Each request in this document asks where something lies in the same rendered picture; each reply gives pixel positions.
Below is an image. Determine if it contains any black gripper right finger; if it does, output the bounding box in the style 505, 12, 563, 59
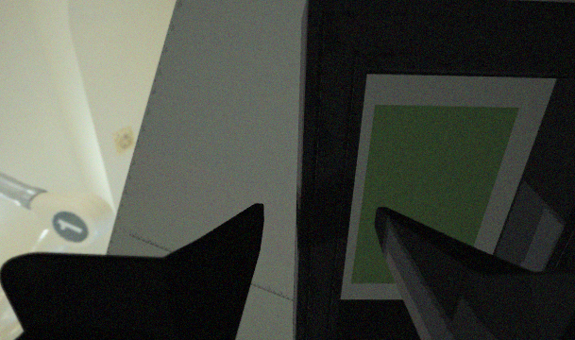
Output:
375, 207, 575, 340

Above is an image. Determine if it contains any grey flat board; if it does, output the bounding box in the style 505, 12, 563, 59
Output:
106, 0, 306, 340

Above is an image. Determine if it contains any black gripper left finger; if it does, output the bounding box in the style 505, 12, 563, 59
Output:
0, 203, 264, 340

